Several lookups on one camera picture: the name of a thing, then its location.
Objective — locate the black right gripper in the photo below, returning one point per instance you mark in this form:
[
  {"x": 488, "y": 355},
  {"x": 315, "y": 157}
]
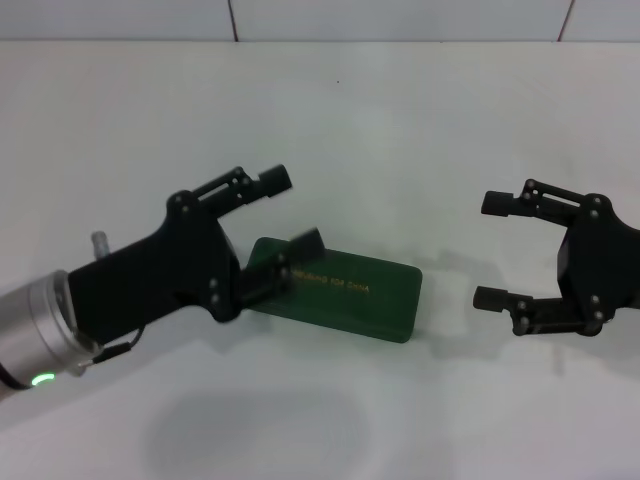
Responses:
[{"x": 595, "y": 260}]

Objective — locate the green glasses case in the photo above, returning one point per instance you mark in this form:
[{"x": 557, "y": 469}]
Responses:
[{"x": 350, "y": 295}]

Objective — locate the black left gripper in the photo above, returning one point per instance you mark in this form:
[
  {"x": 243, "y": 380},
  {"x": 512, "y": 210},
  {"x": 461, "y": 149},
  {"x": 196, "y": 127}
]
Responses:
[{"x": 165, "y": 265}]

